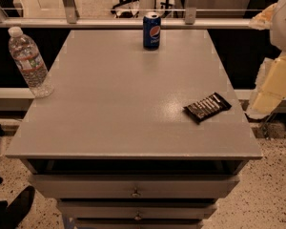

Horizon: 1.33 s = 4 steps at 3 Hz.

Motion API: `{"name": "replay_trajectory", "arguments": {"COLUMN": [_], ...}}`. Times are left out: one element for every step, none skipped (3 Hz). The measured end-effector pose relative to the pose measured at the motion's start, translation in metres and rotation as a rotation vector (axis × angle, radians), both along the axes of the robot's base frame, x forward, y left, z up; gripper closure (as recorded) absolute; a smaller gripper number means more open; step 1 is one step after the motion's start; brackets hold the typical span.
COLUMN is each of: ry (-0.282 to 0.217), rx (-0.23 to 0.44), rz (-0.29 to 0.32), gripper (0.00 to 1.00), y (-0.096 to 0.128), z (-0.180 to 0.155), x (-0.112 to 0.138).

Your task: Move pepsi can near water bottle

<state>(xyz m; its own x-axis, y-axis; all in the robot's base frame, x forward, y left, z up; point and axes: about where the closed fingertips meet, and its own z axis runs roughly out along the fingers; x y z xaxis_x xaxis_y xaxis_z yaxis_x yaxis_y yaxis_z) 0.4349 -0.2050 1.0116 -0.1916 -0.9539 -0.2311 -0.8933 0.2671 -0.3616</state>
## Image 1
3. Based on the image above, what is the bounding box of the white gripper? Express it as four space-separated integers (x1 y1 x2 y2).
246 0 286 118

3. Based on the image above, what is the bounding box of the blue pepsi can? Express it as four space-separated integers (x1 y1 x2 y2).
143 11 161 50

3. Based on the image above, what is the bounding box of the clear plastic water bottle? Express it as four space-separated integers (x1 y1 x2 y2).
8 27 54 98

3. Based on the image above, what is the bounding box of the black snack bar wrapper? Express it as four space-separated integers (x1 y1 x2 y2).
184 93 232 124

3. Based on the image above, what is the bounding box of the grey drawer cabinet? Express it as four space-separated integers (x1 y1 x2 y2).
7 30 261 229

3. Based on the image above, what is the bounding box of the grey drawer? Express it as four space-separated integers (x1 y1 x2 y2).
30 175 239 198
58 200 216 219

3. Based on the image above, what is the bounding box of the top grey drawer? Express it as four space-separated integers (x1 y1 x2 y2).
30 175 239 198

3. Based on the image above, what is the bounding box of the metal railing with glass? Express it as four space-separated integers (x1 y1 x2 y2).
0 0 272 29

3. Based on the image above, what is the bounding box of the black chair base bottom left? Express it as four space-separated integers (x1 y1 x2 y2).
0 185 35 229

